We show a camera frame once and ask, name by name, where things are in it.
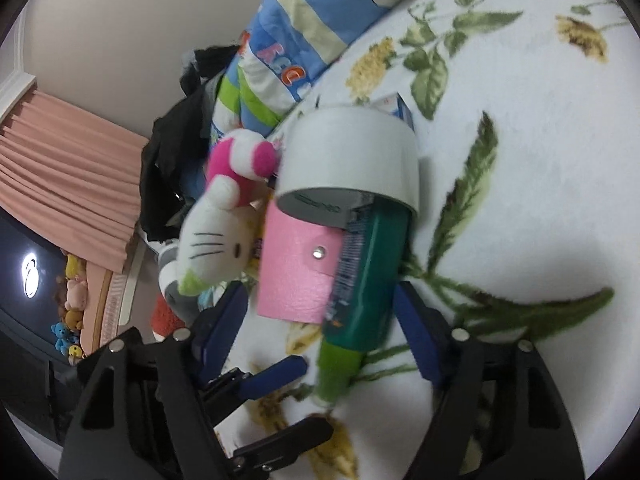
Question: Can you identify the green tube with cap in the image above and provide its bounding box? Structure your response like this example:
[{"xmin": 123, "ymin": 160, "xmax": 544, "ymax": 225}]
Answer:
[{"xmin": 314, "ymin": 205, "xmax": 413, "ymax": 403}]

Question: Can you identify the white cat plush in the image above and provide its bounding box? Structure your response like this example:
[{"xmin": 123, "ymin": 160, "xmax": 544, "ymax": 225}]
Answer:
[{"xmin": 177, "ymin": 129, "xmax": 278, "ymax": 297}]

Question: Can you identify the row of small plush toys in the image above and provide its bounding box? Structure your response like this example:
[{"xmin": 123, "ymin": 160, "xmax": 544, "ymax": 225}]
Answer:
[{"xmin": 50, "ymin": 252, "xmax": 91, "ymax": 366}]

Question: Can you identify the striped cartoon quilt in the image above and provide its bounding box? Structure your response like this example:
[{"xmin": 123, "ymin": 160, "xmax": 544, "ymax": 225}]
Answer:
[{"xmin": 207, "ymin": 0, "xmax": 461, "ymax": 136}]

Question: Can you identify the small blue white box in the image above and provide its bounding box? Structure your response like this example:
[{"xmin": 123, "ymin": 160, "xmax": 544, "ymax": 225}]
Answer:
[{"xmin": 370, "ymin": 92, "xmax": 416, "ymax": 131}]

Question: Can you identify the white tape roll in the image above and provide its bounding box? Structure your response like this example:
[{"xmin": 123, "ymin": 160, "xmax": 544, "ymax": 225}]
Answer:
[{"xmin": 275, "ymin": 106, "xmax": 420, "ymax": 221}]

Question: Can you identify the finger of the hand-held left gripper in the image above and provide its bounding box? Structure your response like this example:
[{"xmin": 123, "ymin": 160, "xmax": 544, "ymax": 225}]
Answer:
[
  {"xmin": 210, "ymin": 355, "xmax": 308, "ymax": 407},
  {"xmin": 220, "ymin": 415, "xmax": 335, "ymax": 480}
]

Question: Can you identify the black jacket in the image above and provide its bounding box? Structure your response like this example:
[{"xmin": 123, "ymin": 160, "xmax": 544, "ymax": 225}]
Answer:
[{"xmin": 137, "ymin": 45, "xmax": 241, "ymax": 243}]

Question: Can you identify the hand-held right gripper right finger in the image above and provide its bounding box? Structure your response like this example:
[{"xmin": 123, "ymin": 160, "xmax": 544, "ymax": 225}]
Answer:
[{"xmin": 395, "ymin": 280, "xmax": 586, "ymax": 480}]

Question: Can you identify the grey white striped plush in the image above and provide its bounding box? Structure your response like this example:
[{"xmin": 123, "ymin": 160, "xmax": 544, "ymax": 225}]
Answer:
[{"xmin": 157, "ymin": 240, "xmax": 211, "ymax": 326}]

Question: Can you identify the pink card holder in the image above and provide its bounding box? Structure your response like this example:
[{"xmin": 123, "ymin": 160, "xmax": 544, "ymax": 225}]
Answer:
[{"xmin": 257, "ymin": 200, "xmax": 346, "ymax": 323}]

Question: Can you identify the red green plush toy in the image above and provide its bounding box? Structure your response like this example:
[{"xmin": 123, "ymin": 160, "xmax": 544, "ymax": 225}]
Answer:
[{"xmin": 150, "ymin": 295, "xmax": 186, "ymax": 343}]

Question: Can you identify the white floral blanket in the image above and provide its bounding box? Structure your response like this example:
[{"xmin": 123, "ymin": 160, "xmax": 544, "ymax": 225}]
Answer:
[{"xmin": 215, "ymin": 0, "xmax": 640, "ymax": 480}]

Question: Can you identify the pink curtain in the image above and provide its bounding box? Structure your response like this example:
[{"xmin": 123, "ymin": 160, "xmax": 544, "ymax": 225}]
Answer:
[{"xmin": 0, "ymin": 89, "xmax": 151, "ymax": 273}]

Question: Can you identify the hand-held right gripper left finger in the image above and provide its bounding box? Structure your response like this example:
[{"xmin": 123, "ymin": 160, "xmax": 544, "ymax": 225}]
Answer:
[{"xmin": 57, "ymin": 282, "xmax": 251, "ymax": 480}]

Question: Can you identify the dark window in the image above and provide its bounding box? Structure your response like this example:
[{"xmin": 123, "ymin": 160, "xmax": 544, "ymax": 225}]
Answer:
[{"xmin": 0, "ymin": 205, "xmax": 83, "ymax": 361}]

